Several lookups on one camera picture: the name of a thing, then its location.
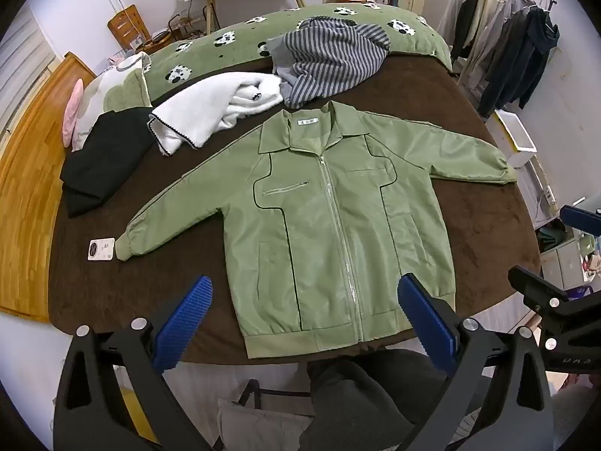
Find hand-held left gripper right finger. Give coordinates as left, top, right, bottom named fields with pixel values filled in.
left=397, top=273, right=556, bottom=451

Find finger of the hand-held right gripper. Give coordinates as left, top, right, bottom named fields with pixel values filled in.
left=559, top=204, right=601, bottom=237
left=508, top=265, right=601, bottom=339

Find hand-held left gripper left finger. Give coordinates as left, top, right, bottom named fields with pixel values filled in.
left=53, top=275, right=214, bottom=451

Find green zip jacket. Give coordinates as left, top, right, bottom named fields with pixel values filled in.
left=115, top=100, right=518, bottom=362

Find clear plastic storage bin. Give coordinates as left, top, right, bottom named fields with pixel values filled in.
left=521, top=160, right=601, bottom=294

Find person's leg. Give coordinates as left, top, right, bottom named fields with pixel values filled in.
left=300, top=348, right=473, bottom=451

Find brown bed sheet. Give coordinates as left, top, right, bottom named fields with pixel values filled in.
left=47, top=51, right=543, bottom=367

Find white storage box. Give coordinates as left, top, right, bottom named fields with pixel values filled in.
left=493, top=109, right=537, bottom=168

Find white clothing tag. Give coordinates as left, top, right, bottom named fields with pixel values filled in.
left=88, top=236, right=116, bottom=262

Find grey cushion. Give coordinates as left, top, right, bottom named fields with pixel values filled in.
left=217, top=397, right=316, bottom=451

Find hanging dark navy hoodie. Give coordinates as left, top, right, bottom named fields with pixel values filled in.
left=478, top=7, right=560, bottom=118

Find black garment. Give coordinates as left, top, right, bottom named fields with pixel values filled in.
left=59, top=109, right=163, bottom=219

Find hanging grey coat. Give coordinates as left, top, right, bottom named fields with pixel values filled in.
left=481, top=0, right=537, bottom=104

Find wooden headboard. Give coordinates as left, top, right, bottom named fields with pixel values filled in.
left=0, top=51, right=97, bottom=324

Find hanging beige coat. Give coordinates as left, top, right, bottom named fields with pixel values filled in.
left=462, top=0, right=516, bottom=91

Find white fluffy sweater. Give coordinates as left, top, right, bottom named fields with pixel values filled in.
left=148, top=71, right=284, bottom=157

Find hanging black coat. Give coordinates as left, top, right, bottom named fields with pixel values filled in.
left=453, top=0, right=499, bottom=61

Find pink pillow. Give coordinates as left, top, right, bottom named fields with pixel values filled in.
left=61, top=78, right=85, bottom=144

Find hanging white shirt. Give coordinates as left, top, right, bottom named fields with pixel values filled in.
left=438, top=0, right=480, bottom=48

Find green panda print blanket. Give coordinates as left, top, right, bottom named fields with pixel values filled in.
left=141, top=2, right=454, bottom=104

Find grey striped garment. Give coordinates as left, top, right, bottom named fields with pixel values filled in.
left=267, top=16, right=393, bottom=110

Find white window blind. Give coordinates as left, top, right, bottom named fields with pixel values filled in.
left=0, top=7, right=56, bottom=138

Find wooden chair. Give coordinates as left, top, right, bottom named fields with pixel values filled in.
left=107, top=5, right=154, bottom=53

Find wire basket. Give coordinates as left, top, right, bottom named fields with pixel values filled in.
left=165, top=13, right=208, bottom=42

